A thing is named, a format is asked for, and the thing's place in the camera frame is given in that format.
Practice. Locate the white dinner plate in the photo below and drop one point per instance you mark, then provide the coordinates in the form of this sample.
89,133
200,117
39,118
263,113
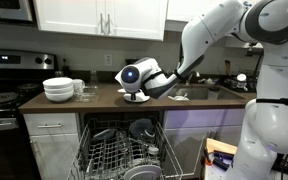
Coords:
142,173
142,98

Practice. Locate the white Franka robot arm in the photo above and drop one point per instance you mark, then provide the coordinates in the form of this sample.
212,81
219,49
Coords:
277,116

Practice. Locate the dishwasher with open door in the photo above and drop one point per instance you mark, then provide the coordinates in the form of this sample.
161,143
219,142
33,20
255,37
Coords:
94,117

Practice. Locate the black bowl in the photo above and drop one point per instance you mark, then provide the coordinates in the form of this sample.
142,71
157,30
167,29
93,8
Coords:
140,126

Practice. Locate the clear drinking glass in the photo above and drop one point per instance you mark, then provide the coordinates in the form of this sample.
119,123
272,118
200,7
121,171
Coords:
122,138

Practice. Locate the tall clear glass jar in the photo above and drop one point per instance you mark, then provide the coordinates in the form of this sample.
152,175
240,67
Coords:
93,79

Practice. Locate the clear glass dish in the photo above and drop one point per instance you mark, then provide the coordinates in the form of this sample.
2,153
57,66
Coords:
88,95

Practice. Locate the white cloth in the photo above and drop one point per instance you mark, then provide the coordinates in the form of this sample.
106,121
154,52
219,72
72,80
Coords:
179,97

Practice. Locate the black kitchen utensil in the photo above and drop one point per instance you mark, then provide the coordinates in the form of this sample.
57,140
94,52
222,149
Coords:
104,135

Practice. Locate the white mug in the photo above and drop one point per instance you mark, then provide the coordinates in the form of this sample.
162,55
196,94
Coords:
78,86

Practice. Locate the metal sink faucet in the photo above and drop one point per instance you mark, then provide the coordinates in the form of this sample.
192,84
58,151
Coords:
193,78

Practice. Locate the stainless kitchen sink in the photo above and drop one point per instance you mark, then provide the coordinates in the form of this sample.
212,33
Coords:
197,93

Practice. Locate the white sink base cabinet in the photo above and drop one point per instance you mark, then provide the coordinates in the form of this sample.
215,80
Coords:
200,118

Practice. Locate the white lower drawer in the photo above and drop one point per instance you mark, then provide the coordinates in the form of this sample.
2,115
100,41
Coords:
64,120

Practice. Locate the dark bottle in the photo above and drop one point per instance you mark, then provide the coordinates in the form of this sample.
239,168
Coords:
65,69

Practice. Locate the white bowl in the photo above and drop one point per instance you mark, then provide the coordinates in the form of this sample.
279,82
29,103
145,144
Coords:
59,90
58,82
59,97

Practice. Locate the white lower cabinet door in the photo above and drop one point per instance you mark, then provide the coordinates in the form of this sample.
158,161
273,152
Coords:
57,156

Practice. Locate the wooden board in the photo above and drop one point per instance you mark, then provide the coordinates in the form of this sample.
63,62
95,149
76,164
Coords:
219,146

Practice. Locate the wooden utensil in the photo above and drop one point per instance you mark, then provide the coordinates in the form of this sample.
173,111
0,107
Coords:
227,66

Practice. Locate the black drying rack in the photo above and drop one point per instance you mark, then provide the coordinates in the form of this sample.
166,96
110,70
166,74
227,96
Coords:
232,84

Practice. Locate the white upper cabinet over sink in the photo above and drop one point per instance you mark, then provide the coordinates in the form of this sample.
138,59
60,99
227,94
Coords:
184,10

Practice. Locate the purple tool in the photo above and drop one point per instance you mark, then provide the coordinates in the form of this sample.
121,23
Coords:
224,155

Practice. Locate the white round container lid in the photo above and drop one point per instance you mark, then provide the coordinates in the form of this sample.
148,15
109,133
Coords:
241,77

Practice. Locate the black tool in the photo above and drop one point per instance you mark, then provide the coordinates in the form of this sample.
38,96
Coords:
220,164

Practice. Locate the black stainless stove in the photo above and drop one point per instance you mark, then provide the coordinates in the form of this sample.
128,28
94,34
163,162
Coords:
4,150

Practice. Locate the stainless microwave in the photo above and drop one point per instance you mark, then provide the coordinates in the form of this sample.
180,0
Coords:
7,10

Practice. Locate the white wall outlet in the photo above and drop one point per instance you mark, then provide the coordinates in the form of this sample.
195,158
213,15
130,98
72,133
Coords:
108,60

